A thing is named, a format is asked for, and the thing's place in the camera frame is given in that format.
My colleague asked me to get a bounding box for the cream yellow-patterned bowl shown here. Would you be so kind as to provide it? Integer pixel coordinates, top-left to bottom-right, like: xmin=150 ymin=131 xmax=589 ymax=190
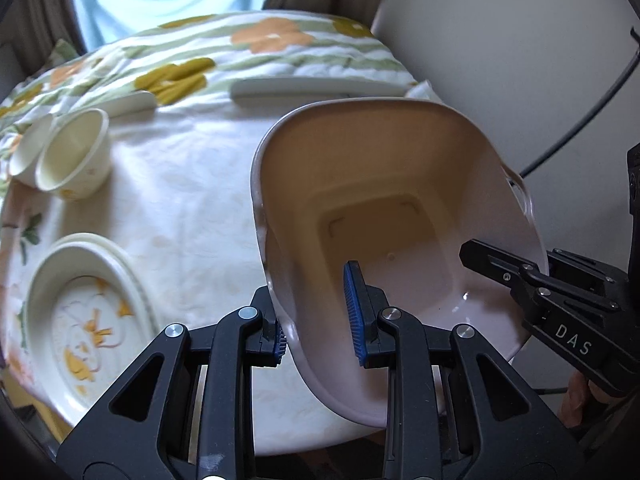
xmin=35 ymin=108 xmax=112 ymax=202

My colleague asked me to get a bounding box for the long white tray right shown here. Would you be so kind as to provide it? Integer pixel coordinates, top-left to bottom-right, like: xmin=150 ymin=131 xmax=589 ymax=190
xmin=229 ymin=76 xmax=408 ymax=100

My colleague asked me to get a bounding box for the long white tray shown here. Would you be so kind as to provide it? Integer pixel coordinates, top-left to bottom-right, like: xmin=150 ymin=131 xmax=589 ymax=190
xmin=229 ymin=76 xmax=408 ymax=100
xmin=94 ymin=91 xmax=157 ymax=118

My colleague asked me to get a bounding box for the plain white plate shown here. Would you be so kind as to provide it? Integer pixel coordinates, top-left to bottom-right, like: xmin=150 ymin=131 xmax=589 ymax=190
xmin=50 ymin=232 xmax=160 ymax=340

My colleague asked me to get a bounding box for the floral white tablecloth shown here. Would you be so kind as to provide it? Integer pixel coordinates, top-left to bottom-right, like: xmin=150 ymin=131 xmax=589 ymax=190
xmin=0 ymin=79 xmax=442 ymax=456

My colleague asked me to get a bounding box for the pink square handled dish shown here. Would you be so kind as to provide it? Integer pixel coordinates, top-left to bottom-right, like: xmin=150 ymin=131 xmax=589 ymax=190
xmin=250 ymin=98 xmax=548 ymax=428

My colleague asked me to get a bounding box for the white ribbed small bowl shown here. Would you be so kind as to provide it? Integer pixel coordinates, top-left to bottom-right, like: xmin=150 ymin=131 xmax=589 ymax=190
xmin=9 ymin=114 xmax=56 ymax=188

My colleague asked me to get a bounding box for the long white tray left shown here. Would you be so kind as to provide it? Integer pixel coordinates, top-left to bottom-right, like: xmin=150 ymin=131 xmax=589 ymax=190
xmin=94 ymin=91 xmax=157 ymax=118

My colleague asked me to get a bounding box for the duck pattern deep plate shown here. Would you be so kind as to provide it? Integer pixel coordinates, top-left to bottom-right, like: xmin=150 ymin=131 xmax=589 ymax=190
xmin=24 ymin=242 xmax=152 ymax=426

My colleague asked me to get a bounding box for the brown curtain left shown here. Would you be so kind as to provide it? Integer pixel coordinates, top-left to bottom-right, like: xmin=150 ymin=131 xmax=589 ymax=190
xmin=1 ymin=0 xmax=87 ymax=75

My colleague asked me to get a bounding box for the green striped floral duvet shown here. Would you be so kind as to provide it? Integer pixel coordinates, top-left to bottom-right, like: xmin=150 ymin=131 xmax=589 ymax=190
xmin=0 ymin=8 xmax=421 ymax=201

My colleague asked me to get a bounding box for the person's right hand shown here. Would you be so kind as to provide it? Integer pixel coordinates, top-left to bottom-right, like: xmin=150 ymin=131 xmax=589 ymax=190
xmin=558 ymin=372 xmax=611 ymax=429

